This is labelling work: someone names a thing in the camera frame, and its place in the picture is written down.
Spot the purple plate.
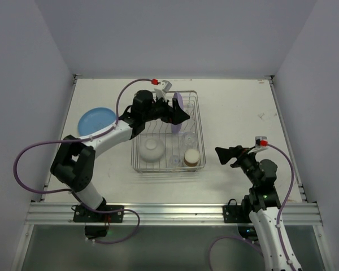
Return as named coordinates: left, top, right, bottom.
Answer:
left=171, top=91, right=184, bottom=134

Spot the blue plate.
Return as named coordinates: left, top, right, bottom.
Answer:
left=77, top=107, right=116, bottom=136

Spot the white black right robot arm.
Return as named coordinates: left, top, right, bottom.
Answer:
left=215, top=140, right=302, bottom=270

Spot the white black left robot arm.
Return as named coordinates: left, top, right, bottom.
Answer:
left=50, top=90, right=190, bottom=210

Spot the large clear glass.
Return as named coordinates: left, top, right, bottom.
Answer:
left=182, top=132, right=198, bottom=150

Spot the brown white cup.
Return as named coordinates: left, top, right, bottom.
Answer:
left=183, top=148, right=201, bottom=167

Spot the white bowl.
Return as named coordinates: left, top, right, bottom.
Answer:
left=139, top=137, right=166, bottom=163

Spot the small clear glass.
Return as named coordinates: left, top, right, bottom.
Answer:
left=169, top=155, right=182, bottom=168

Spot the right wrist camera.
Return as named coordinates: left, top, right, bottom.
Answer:
left=249, top=136, right=268, bottom=154

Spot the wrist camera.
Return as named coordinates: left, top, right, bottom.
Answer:
left=154, top=80, right=172, bottom=101
left=249, top=136, right=268, bottom=154

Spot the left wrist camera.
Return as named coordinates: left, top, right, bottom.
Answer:
left=154, top=80, right=172, bottom=101

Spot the metal wire dish rack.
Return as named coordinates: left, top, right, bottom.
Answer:
left=131, top=90, right=206, bottom=173

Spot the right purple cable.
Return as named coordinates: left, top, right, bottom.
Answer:
left=208, top=139, right=295, bottom=271

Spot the purple cable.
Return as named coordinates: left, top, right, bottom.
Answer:
left=208, top=139, right=295, bottom=271
left=13, top=77, right=141, bottom=244

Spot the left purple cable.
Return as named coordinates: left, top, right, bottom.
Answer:
left=13, top=77, right=141, bottom=244

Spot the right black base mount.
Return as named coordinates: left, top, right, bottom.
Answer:
left=222, top=198, right=258, bottom=241

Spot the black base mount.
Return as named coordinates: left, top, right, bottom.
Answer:
left=222, top=198, right=258, bottom=241
left=71, top=205, right=124, bottom=239

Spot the aluminium front rail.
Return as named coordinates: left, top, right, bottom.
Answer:
left=24, top=202, right=323, bottom=226

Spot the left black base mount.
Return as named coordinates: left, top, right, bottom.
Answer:
left=71, top=205, right=124, bottom=239

